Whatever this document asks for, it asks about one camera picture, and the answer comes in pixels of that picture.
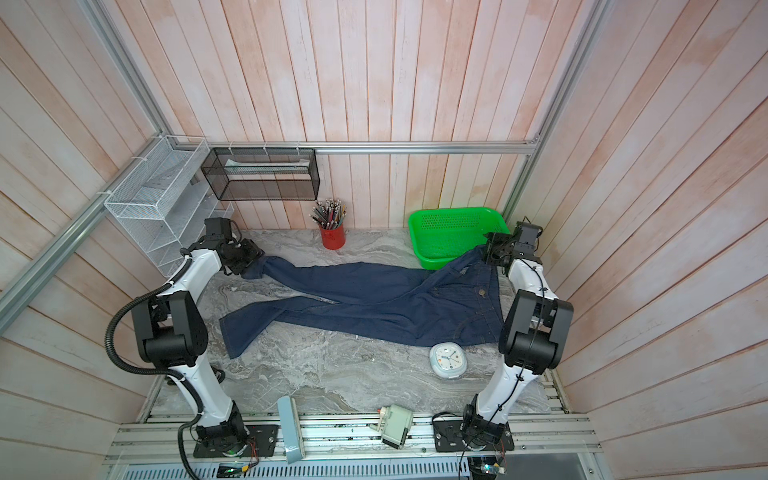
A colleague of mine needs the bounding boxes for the green plastic basket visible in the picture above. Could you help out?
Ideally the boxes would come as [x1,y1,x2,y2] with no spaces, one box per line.
[408,207,510,270]

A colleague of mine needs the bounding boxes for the dark blue denim trousers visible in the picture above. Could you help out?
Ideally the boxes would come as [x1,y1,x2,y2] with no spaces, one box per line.
[219,246,503,358]

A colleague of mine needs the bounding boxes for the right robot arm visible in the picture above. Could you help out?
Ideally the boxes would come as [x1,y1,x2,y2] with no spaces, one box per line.
[461,220,574,450]

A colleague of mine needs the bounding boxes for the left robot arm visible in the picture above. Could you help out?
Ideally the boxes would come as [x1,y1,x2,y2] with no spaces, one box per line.
[131,217,263,456]

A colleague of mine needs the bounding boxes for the red pencil cup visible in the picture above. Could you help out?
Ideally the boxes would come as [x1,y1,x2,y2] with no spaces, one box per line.
[320,225,346,250]

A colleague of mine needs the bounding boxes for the coloured pencils bunch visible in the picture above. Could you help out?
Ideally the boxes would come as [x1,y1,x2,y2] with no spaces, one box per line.
[310,198,346,230]

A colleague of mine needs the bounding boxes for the white alarm clock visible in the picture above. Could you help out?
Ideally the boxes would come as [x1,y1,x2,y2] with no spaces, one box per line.
[429,342,468,379]

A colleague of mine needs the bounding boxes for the light blue flat block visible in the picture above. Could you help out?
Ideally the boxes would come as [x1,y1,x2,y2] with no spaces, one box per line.
[277,396,305,464]

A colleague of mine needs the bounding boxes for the grey white small device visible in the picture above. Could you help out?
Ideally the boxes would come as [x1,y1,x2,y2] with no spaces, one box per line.
[375,404,414,449]

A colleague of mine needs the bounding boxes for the black mesh wall basket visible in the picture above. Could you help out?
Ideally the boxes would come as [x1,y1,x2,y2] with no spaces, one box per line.
[201,147,321,201]

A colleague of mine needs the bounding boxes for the white wire mesh shelf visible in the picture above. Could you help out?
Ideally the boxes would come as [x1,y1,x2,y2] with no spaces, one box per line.
[105,135,234,278]

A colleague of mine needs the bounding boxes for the aluminium frame rail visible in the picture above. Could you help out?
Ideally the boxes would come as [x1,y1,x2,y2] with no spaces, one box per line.
[205,140,537,155]

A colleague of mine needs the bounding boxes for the black corrugated cable hose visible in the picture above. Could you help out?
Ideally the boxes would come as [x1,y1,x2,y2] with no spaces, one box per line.
[104,257,208,480]

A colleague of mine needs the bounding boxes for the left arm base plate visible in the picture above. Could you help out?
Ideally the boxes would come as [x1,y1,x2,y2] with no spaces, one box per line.
[193,424,279,458]

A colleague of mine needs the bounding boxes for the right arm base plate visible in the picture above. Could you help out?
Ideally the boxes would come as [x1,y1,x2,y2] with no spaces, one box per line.
[432,417,515,453]

